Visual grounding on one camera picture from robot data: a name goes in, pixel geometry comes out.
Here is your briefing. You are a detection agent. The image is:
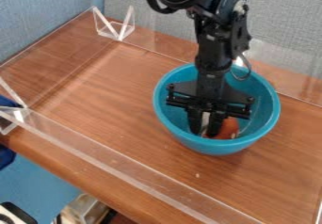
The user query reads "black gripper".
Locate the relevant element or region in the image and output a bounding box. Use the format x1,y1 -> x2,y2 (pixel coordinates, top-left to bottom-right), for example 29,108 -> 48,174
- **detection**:
166,63 -> 254,137

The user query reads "brown and white mushroom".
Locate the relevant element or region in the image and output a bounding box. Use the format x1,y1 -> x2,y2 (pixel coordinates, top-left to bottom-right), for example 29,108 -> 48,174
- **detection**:
202,113 -> 239,139

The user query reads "blue plastic bowl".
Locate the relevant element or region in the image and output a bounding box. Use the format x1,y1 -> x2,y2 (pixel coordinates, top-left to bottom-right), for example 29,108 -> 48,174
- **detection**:
152,63 -> 281,155

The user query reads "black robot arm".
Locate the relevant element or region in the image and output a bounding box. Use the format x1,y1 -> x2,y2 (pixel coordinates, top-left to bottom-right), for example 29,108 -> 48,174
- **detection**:
146,0 -> 254,137

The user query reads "clear acrylic back barrier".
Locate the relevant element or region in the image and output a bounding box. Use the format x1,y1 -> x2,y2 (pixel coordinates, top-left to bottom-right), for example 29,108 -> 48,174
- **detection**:
124,28 -> 322,107

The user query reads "clear acrylic barrier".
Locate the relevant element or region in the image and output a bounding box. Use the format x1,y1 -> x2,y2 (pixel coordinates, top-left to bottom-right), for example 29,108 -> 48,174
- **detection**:
124,28 -> 322,107
0,77 -> 262,224

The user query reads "clear acrylic front barrier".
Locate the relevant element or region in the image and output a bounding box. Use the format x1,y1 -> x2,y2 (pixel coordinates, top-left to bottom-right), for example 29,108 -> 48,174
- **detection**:
0,77 -> 262,224

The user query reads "blue cloth object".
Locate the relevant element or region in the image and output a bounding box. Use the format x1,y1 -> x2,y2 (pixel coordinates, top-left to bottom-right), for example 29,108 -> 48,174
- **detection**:
0,95 -> 23,171

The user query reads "black and white object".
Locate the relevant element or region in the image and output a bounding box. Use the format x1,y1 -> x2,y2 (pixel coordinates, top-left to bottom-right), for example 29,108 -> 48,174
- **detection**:
0,202 -> 37,224

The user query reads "black cable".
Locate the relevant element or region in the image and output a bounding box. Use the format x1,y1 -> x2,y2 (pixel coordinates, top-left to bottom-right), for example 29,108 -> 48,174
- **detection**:
228,53 -> 254,81

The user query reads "clear acrylic corner bracket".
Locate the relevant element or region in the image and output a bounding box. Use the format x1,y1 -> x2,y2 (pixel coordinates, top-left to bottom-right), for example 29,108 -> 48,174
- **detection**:
92,6 -> 136,41

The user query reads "metal frame under table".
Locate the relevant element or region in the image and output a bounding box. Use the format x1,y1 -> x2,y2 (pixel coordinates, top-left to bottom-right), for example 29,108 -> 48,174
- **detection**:
52,194 -> 109,224

